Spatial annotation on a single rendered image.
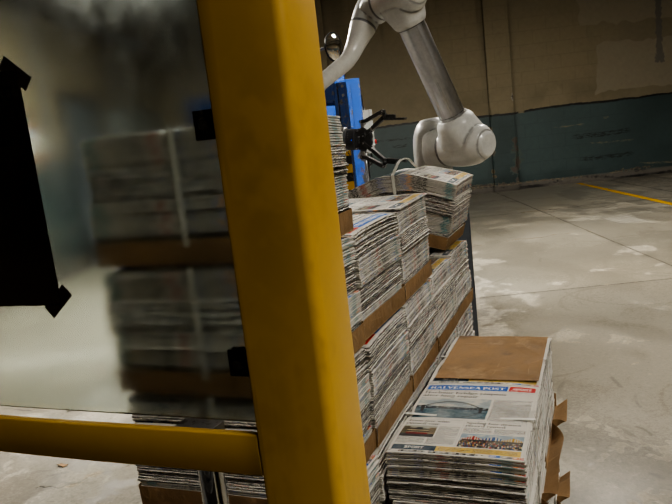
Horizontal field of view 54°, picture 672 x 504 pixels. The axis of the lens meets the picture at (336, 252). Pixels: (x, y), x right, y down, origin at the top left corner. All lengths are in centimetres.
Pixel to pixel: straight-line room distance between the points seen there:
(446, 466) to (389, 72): 1032
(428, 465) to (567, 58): 1087
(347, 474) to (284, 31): 45
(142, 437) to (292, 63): 45
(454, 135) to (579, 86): 952
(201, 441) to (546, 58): 1135
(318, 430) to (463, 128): 198
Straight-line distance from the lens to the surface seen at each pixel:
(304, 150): 64
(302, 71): 66
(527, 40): 1186
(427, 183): 218
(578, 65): 1205
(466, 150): 256
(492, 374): 178
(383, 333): 144
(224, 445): 76
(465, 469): 141
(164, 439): 80
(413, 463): 143
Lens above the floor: 125
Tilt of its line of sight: 10 degrees down
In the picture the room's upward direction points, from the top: 6 degrees counter-clockwise
